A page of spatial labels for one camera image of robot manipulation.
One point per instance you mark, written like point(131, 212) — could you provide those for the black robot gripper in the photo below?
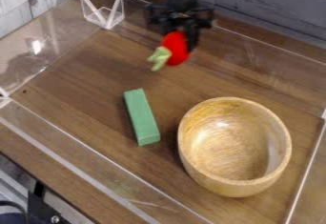
point(169, 19)

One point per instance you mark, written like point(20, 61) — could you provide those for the red plush strawberry toy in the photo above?
point(173, 52)

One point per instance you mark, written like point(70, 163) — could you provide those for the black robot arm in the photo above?
point(182, 5)

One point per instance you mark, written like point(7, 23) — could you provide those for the green rectangular block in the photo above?
point(142, 118)

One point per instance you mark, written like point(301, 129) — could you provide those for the light wooden bowl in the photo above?
point(234, 146)

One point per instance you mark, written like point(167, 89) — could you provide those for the clear acrylic corner bracket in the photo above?
point(107, 18)

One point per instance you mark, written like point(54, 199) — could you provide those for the black clamp mount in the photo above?
point(24, 208)

